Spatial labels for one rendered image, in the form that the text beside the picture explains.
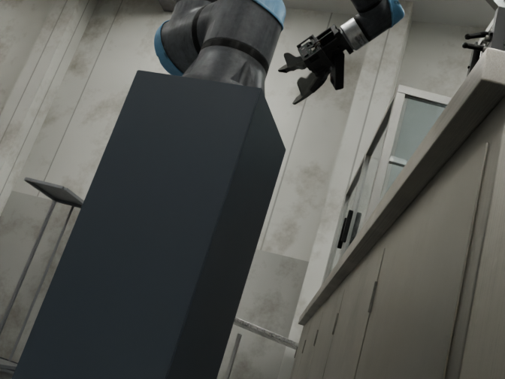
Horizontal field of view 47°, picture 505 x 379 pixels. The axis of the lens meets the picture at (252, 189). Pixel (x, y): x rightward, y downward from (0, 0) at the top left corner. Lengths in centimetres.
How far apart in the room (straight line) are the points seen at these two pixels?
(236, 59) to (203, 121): 14
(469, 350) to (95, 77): 622
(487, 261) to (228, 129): 40
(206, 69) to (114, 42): 588
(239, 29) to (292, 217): 432
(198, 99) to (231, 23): 17
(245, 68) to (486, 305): 53
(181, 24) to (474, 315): 73
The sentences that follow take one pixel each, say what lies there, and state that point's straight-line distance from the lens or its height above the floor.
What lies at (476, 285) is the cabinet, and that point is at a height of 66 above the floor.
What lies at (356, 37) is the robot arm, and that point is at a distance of 153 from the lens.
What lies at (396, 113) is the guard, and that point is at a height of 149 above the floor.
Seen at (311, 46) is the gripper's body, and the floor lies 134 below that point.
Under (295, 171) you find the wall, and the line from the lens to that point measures 536.
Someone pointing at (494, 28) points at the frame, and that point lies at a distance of 143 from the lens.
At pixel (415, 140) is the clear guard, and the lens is 204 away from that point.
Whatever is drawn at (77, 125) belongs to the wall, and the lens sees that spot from 640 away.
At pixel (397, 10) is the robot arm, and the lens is 154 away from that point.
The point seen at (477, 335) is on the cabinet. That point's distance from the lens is 55.
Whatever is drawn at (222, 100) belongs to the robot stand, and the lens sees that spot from 83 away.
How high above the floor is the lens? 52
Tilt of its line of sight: 17 degrees up
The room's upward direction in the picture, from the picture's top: 17 degrees clockwise
